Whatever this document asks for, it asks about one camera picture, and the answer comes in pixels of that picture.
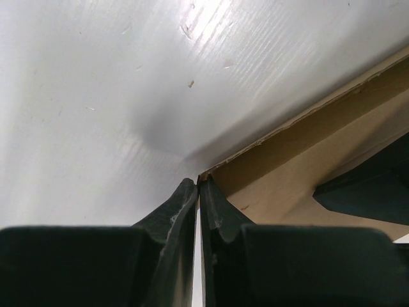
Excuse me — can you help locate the cardboard box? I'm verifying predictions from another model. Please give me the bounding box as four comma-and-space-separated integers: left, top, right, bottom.
199, 49, 408, 245

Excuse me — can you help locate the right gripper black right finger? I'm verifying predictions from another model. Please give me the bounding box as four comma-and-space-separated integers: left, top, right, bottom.
199, 178, 408, 306

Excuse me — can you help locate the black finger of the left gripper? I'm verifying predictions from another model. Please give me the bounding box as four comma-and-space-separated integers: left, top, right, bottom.
313, 136, 408, 225

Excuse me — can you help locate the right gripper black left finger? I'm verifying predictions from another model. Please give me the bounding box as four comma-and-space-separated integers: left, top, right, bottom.
1, 178, 198, 306

